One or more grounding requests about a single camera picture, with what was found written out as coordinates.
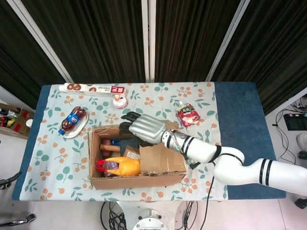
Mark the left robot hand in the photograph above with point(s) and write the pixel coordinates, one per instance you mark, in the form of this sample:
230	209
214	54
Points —
6	183

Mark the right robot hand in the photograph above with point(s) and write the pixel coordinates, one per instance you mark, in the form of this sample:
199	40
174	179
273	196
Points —
146	128

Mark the brown cardboard box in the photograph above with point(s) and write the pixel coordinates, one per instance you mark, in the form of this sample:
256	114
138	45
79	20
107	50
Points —
134	183

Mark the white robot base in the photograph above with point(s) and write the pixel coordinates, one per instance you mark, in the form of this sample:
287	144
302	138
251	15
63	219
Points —
148	222

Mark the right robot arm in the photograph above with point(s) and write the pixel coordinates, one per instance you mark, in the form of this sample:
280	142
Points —
227	163

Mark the dark rectangular plastic tray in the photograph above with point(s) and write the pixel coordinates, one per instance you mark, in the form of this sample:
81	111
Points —
126	143

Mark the long white cookie box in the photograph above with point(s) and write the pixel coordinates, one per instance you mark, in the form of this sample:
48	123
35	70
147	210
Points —
96	89

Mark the floral tablecloth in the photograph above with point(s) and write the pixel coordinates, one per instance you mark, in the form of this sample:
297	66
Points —
156	103

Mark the small labelled brown carton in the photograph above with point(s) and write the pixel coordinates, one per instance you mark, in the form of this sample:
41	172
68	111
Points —
132	153

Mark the small pink dessert cup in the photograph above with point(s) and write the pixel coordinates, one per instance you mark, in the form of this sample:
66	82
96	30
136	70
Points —
120	103

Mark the chrome chair leg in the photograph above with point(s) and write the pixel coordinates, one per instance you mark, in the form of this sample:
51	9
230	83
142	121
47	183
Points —
12	223

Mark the tan maroon toy mallet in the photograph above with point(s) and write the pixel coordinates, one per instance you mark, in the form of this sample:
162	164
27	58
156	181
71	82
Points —
109	147

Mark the yellow rubber chicken toy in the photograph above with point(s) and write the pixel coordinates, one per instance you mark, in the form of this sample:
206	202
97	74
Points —
127	166

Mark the red drink pouch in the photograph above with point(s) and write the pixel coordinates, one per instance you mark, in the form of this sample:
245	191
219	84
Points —
188	116

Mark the small purple toy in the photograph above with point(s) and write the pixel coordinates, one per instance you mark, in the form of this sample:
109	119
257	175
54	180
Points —
112	164

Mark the white oval plate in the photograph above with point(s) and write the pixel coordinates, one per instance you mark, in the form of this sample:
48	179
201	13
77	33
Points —
84	124

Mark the carton with clutter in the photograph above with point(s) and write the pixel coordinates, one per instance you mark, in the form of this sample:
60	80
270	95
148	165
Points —
21	122

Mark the white paper cup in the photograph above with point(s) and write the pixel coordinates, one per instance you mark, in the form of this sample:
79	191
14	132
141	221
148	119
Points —
29	123

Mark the Pepsi cola bottle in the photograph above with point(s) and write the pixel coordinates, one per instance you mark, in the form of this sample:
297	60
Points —
73	119

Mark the blue table cover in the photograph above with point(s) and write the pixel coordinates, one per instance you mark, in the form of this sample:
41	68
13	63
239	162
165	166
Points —
244	115

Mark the dark pleated curtain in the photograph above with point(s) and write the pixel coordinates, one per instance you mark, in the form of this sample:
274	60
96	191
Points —
96	36
275	48
14	60
187	36

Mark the black floor device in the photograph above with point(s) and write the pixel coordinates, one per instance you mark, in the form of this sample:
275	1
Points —
295	123

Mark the white shoe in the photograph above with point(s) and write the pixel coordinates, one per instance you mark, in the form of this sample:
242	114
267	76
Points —
302	143

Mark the black caster wheel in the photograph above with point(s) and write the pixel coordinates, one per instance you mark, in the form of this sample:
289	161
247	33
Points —
301	203

